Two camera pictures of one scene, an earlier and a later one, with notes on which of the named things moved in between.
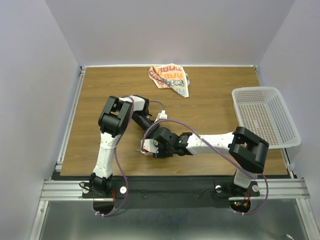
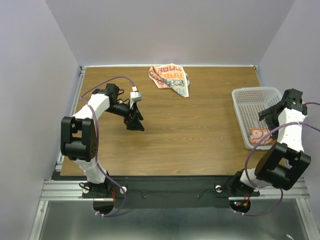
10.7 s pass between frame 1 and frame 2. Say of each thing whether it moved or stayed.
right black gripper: moved
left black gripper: moved
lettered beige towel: stayed
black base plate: stayed
